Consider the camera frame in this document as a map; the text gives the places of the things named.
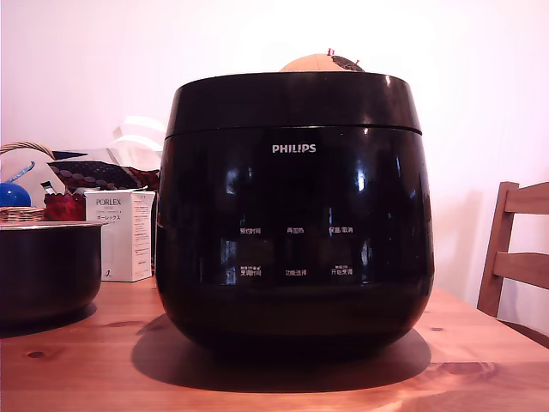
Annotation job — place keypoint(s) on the black rice cooker lid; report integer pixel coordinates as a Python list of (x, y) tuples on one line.
[(291, 101)]

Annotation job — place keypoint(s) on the black Philips rice cooker body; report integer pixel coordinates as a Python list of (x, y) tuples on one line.
[(296, 300)]

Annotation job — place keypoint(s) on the tan cork globe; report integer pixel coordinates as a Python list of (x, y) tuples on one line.
[(313, 63)]

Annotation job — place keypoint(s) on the white Porlex cardboard box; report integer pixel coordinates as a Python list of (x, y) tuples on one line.
[(109, 240)]

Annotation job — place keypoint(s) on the dark patterned red cushion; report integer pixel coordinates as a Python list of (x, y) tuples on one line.
[(98, 173)]

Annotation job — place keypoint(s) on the red scalloped container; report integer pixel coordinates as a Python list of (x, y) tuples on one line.
[(64, 208)]

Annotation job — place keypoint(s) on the black inner cooking pot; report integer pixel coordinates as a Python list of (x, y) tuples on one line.
[(47, 274)]

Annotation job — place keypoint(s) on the wooden chair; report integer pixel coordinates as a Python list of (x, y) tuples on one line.
[(510, 257)]

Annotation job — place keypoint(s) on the woven wicker basket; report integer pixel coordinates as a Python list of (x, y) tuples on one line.
[(21, 213)]

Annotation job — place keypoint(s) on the blue ribbon strip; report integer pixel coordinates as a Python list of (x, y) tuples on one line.
[(21, 171)]

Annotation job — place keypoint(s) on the blue ball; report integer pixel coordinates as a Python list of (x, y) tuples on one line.
[(13, 195)]

